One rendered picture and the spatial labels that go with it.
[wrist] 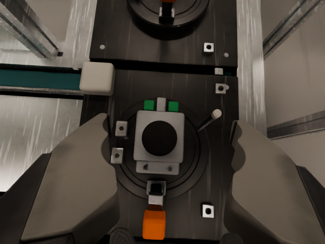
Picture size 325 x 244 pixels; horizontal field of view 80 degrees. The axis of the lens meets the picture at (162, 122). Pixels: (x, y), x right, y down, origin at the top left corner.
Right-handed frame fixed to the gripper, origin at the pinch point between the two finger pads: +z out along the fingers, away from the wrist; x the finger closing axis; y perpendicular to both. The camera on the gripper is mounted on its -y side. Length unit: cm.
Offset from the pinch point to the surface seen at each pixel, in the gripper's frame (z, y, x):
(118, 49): 21.6, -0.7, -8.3
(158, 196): 1.2, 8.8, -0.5
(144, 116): 4.3, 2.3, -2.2
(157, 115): 4.4, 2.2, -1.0
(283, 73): 32.5, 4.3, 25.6
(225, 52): 22.3, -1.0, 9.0
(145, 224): -0.7, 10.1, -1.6
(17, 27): 15.4, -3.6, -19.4
